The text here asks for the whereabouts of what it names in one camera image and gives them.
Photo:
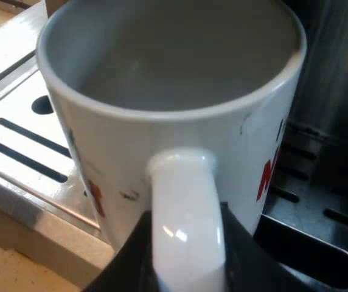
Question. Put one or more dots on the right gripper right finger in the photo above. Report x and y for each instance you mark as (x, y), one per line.
(253, 261)

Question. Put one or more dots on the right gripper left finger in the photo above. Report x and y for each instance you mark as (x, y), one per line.
(131, 261)

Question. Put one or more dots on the white mug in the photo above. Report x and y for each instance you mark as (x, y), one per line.
(174, 146)

